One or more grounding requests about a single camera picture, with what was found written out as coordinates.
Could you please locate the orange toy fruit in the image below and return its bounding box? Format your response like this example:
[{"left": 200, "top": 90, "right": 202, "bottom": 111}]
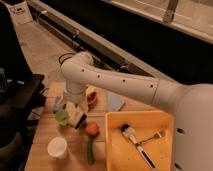
[{"left": 86, "top": 122, "right": 99, "bottom": 136}]

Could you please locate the white paper cup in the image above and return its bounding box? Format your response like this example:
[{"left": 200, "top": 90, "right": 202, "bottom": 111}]
[{"left": 47, "top": 137, "right": 68, "bottom": 159}]

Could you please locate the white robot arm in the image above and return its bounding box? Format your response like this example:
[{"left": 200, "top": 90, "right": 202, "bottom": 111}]
[{"left": 61, "top": 52, "right": 213, "bottom": 171}]

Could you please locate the white paper sign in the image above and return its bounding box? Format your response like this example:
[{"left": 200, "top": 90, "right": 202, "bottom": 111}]
[{"left": 9, "top": 1, "right": 33, "bottom": 25}]

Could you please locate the yellow banana toy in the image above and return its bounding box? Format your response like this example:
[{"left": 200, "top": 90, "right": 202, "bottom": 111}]
[{"left": 85, "top": 85, "right": 97, "bottom": 105}]

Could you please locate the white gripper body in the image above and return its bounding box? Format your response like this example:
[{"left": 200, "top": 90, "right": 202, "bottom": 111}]
[{"left": 66, "top": 102, "right": 88, "bottom": 124}]

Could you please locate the blue sponge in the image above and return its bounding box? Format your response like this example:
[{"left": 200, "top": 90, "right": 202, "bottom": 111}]
[{"left": 52, "top": 96, "right": 63, "bottom": 113}]

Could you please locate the green plastic cup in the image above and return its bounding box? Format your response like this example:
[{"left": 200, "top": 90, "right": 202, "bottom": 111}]
[{"left": 55, "top": 110, "right": 69, "bottom": 126}]

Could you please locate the orange bowl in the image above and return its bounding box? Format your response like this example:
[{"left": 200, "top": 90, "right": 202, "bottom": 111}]
[{"left": 85, "top": 87, "right": 98, "bottom": 108}]

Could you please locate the black and white brush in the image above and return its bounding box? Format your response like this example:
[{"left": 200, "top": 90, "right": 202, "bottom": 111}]
[{"left": 121, "top": 124, "right": 156, "bottom": 170}]

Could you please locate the green toy pepper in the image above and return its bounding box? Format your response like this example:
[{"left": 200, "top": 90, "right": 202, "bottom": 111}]
[{"left": 87, "top": 137, "right": 95, "bottom": 165}]

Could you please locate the blue folded cloth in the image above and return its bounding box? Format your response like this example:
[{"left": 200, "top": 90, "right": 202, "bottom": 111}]
[{"left": 107, "top": 91, "right": 125, "bottom": 112}]

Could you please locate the metal fork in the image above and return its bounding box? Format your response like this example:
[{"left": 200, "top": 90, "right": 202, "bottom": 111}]
[{"left": 138, "top": 130, "right": 166, "bottom": 145}]

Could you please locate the yellow plastic tray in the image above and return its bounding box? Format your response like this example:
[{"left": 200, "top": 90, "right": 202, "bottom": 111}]
[{"left": 105, "top": 110, "right": 174, "bottom": 171}]

